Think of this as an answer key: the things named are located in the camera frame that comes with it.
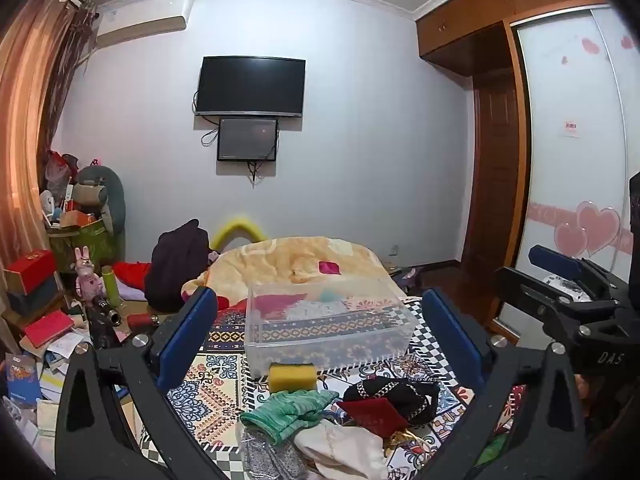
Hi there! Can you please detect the cream cloth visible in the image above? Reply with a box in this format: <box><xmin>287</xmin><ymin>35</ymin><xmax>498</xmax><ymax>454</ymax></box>
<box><xmin>293</xmin><ymin>418</ymin><xmax>391</xmax><ymax>480</ymax></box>

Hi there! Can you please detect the small black wall monitor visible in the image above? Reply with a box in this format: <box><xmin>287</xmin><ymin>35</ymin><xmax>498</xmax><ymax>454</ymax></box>
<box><xmin>216</xmin><ymin>117</ymin><xmax>280</xmax><ymax>163</ymax></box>

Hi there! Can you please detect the pink cloth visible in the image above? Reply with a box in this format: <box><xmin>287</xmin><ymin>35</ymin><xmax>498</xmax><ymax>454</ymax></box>
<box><xmin>254</xmin><ymin>293</ymin><xmax>307</xmax><ymax>322</ymax></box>

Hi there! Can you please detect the yellow floral blanket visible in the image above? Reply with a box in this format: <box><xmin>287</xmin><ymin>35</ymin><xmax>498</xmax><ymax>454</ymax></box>
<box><xmin>180</xmin><ymin>236</ymin><xmax>402</xmax><ymax>313</ymax></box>

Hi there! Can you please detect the patterned bed sheet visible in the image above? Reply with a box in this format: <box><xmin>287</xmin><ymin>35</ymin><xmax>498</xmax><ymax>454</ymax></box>
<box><xmin>134</xmin><ymin>294</ymin><xmax>531</xmax><ymax>480</ymax></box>

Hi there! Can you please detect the green knit cloth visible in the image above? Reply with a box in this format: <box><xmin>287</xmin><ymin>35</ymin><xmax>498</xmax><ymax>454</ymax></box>
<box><xmin>240</xmin><ymin>388</ymin><xmax>341</xmax><ymax>446</ymax></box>

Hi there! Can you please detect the dark red cloth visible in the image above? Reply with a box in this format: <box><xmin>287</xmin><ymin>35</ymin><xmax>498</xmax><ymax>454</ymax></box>
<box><xmin>335</xmin><ymin>397</ymin><xmax>409</xmax><ymax>439</ymax></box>

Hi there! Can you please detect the pink bunny toy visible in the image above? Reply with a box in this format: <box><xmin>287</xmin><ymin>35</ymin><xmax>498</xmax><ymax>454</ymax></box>
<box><xmin>74</xmin><ymin>245</ymin><xmax>104</xmax><ymax>307</ymax></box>

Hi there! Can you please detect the pile of papers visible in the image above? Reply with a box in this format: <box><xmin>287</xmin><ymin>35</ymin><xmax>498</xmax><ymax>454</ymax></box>
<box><xmin>0</xmin><ymin>329</ymin><xmax>97</xmax><ymax>443</ymax></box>

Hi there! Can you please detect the black backpack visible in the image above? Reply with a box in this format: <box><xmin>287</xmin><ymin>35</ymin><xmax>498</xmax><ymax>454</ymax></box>
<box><xmin>144</xmin><ymin>218</ymin><xmax>211</xmax><ymax>314</ymax></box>

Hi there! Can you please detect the grey plush toy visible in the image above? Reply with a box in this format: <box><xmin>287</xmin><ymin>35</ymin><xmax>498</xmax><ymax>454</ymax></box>
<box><xmin>71</xmin><ymin>164</ymin><xmax>126</xmax><ymax>237</ymax></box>

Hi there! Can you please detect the grey knit cloth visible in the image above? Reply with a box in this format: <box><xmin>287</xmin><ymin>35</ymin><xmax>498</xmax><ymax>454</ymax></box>
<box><xmin>240</xmin><ymin>425</ymin><xmax>309</xmax><ymax>480</ymax></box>

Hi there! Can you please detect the blue box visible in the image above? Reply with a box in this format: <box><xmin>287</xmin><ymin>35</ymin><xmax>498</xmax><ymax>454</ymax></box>
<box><xmin>4</xmin><ymin>353</ymin><xmax>44</xmax><ymax>404</ymax></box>

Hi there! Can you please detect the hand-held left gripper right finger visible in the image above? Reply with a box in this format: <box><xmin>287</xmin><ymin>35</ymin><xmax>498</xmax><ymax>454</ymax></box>
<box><xmin>421</xmin><ymin>287</ymin><xmax>592</xmax><ymax>480</ymax></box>

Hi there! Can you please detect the white fluffy cloth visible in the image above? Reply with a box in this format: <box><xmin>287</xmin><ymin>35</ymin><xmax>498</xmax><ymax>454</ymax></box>
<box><xmin>285</xmin><ymin>300</ymin><xmax>352</xmax><ymax>322</ymax></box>

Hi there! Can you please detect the orange curtain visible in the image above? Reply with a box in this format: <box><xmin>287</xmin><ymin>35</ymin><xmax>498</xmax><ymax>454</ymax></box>
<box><xmin>0</xmin><ymin>0</ymin><xmax>99</xmax><ymax>286</ymax></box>

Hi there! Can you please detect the green cylinder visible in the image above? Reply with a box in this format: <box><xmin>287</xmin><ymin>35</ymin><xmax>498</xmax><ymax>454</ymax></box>
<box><xmin>101</xmin><ymin>265</ymin><xmax>121</xmax><ymax>309</ymax></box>

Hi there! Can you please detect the green cardboard box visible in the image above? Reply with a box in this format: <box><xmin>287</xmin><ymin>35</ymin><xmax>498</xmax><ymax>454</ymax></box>
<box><xmin>47</xmin><ymin>216</ymin><xmax>119</xmax><ymax>274</ymax></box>

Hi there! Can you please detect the white heart-print sliding door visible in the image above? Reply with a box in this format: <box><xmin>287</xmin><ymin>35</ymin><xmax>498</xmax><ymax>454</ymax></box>
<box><xmin>497</xmin><ymin>4</ymin><xmax>640</xmax><ymax>333</ymax></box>

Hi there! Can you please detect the black flashlight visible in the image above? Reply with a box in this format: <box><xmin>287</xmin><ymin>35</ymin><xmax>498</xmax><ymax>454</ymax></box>
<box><xmin>91</xmin><ymin>294</ymin><xmax>124</xmax><ymax>329</ymax></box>

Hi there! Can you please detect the wooden wardrobe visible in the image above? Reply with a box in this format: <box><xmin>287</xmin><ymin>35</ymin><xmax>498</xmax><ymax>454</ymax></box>
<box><xmin>414</xmin><ymin>0</ymin><xmax>640</xmax><ymax>343</ymax></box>

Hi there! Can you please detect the brown wooden door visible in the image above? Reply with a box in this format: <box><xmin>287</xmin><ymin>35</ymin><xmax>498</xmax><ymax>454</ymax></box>
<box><xmin>461</xmin><ymin>72</ymin><xmax>522</xmax><ymax>267</ymax></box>

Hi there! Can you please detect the clear plastic storage bin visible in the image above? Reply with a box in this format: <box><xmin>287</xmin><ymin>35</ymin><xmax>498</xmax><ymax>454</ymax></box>
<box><xmin>244</xmin><ymin>279</ymin><xmax>420</xmax><ymax>379</ymax></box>

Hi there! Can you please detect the wall-mounted black television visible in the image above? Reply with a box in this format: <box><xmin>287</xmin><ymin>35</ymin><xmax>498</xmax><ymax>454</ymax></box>
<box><xmin>193</xmin><ymin>56</ymin><xmax>307</xmax><ymax>119</ymax></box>

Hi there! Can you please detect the yellow sponge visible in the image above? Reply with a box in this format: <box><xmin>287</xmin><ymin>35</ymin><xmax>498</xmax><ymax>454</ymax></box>
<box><xmin>268</xmin><ymin>362</ymin><xmax>319</xmax><ymax>392</ymax></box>

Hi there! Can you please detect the red book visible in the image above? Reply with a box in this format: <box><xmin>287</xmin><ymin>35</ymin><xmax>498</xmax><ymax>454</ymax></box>
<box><xmin>23</xmin><ymin>309</ymin><xmax>76</xmax><ymax>349</ymax></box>

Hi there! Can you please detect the dark grey box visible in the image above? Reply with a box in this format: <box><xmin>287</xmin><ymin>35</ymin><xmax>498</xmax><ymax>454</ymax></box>
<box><xmin>7</xmin><ymin>276</ymin><xmax>62</xmax><ymax>317</ymax></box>

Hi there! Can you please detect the green wrapper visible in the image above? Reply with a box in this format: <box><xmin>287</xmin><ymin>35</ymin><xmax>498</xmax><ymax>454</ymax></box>
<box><xmin>474</xmin><ymin>434</ymin><xmax>510</xmax><ymax>467</ymax></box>

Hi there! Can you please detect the red box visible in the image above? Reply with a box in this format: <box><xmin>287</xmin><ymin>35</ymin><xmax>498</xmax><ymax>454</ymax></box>
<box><xmin>3</xmin><ymin>249</ymin><xmax>59</xmax><ymax>294</ymax></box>

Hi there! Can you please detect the yellow foam arch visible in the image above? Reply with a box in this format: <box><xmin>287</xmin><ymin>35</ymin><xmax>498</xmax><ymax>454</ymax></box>
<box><xmin>208</xmin><ymin>216</ymin><xmax>269</xmax><ymax>254</ymax></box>

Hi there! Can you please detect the black cloth with white pattern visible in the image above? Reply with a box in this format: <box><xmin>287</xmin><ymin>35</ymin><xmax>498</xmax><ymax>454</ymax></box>
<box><xmin>342</xmin><ymin>375</ymin><xmax>442</xmax><ymax>424</ymax></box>

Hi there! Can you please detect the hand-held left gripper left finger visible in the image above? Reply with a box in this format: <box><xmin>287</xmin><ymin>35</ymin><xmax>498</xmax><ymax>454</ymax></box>
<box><xmin>54</xmin><ymin>286</ymin><xmax>236</xmax><ymax>480</ymax></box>

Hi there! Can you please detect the white air conditioner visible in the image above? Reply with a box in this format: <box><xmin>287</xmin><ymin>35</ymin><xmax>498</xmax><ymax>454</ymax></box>
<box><xmin>94</xmin><ymin>0</ymin><xmax>195</xmax><ymax>50</ymax></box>

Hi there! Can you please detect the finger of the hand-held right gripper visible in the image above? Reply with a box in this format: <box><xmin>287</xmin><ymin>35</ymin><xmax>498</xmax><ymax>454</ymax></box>
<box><xmin>494</xmin><ymin>266</ymin><xmax>621</xmax><ymax>337</ymax></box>
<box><xmin>529</xmin><ymin>244</ymin><xmax>633</xmax><ymax>302</ymax></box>

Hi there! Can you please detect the red plastic bag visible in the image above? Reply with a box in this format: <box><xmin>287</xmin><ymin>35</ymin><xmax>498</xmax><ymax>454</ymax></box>
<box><xmin>46</xmin><ymin>149</ymin><xmax>81</xmax><ymax>197</ymax></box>

